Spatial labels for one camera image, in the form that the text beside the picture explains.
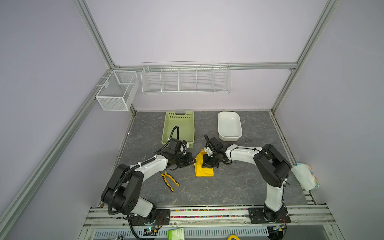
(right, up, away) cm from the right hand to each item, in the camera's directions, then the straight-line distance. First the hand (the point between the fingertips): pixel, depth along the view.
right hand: (201, 167), depth 91 cm
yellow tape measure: (+13, -25, -24) cm, 37 cm away
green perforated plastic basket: (-12, +30, +25) cm, 41 cm away
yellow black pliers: (-18, -8, -8) cm, 21 cm away
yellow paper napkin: (0, -2, -2) cm, 3 cm away
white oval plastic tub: (+20, +25, +15) cm, 36 cm away
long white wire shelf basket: (-10, +59, +11) cm, 61 cm away
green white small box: (-12, -24, -23) cm, 35 cm away
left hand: (-3, +4, -5) cm, 7 cm away
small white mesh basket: (-57, +49, +10) cm, 76 cm away
